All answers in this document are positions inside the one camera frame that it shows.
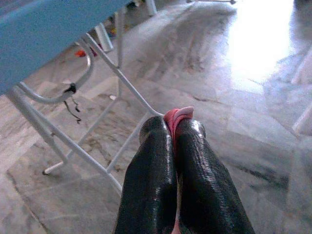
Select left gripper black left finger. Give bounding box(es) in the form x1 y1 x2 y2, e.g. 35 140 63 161
113 116 178 234

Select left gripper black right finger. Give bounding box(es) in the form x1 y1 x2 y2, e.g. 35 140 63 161
174 119 255 234

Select pink garment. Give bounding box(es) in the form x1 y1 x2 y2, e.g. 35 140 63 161
163 106 195 142

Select light blue folding table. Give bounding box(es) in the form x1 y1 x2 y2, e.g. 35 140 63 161
0 0 166 195

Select black string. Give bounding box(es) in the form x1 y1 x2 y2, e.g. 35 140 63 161
63 82 82 124

